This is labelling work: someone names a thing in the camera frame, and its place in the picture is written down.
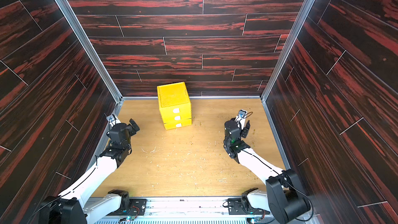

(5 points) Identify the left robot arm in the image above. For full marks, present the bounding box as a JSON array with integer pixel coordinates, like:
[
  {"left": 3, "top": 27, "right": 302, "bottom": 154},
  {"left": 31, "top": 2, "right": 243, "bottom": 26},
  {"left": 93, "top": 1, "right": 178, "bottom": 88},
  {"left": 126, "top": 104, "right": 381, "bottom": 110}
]
[{"left": 37, "top": 117, "right": 140, "bottom": 224}]

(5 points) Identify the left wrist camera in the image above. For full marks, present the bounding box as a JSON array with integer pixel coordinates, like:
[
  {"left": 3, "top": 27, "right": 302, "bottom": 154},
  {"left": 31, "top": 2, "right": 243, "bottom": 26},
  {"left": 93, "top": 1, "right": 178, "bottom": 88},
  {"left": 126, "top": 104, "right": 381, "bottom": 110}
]
[{"left": 106, "top": 114, "right": 121, "bottom": 129}]

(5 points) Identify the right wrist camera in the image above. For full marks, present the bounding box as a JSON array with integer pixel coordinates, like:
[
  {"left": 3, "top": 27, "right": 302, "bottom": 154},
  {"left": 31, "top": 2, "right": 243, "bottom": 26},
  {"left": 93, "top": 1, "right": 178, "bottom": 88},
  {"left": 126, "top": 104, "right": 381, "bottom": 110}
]
[{"left": 235, "top": 110, "right": 248, "bottom": 126}]

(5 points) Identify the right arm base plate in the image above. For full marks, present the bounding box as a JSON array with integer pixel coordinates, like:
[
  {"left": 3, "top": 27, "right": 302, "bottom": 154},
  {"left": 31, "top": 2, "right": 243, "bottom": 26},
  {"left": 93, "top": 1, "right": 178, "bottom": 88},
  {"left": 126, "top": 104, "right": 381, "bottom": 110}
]
[{"left": 222, "top": 198, "right": 249, "bottom": 215}]

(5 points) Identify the yellow bottom drawer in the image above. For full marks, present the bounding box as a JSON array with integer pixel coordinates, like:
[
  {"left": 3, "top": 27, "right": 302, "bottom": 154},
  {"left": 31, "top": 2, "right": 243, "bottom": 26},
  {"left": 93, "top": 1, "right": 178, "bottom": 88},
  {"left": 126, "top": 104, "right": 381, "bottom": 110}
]
[{"left": 164, "top": 118, "right": 192, "bottom": 130}]

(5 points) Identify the yellow drawer cabinet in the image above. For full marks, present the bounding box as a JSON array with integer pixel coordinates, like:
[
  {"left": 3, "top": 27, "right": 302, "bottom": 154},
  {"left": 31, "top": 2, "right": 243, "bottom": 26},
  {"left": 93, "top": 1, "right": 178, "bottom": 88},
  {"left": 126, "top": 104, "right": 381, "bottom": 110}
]
[{"left": 157, "top": 82, "right": 192, "bottom": 130}]

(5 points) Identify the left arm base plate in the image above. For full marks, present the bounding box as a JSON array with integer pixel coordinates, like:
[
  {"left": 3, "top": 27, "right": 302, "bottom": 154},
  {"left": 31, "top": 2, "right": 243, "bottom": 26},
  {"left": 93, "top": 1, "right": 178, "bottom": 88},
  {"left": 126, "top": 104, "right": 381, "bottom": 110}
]
[{"left": 122, "top": 198, "right": 147, "bottom": 216}]

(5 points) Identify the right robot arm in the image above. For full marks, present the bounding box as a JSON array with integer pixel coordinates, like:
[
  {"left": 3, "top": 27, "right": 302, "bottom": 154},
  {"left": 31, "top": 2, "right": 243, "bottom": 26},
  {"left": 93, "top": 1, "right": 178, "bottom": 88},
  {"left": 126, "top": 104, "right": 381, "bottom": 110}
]
[{"left": 223, "top": 119, "right": 312, "bottom": 224}]

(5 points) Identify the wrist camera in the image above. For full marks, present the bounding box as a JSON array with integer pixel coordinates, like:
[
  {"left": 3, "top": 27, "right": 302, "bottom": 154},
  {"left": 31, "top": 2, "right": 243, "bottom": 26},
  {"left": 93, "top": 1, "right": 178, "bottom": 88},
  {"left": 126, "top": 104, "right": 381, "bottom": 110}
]
[
  {"left": 106, "top": 114, "right": 121, "bottom": 129},
  {"left": 235, "top": 110, "right": 248, "bottom": 126}
]

